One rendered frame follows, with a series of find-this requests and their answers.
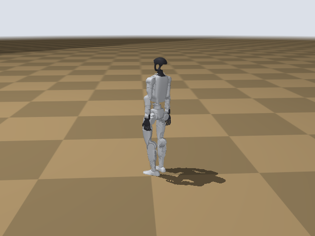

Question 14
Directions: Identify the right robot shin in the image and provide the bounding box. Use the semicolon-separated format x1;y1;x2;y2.
157;139;167;168

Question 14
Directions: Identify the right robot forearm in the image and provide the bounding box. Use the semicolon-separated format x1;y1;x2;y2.
164;97;171;113

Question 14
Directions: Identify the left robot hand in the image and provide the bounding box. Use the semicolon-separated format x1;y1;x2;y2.
142;115;151;131

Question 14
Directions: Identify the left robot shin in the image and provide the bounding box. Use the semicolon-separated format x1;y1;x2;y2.
147;143;157;172

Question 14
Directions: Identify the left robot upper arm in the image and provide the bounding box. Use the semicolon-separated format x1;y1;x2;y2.
146;77;156;101

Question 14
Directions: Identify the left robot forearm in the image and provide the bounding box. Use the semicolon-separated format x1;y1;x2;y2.
144;96;152;118

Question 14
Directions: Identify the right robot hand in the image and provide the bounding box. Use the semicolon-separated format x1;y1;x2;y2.
165;109;171;125

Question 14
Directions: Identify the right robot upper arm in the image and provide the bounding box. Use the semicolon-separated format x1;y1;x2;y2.
166;76;172;98

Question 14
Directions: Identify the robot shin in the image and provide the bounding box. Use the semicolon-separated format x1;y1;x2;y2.
157;139;167;168
147;143;157;172

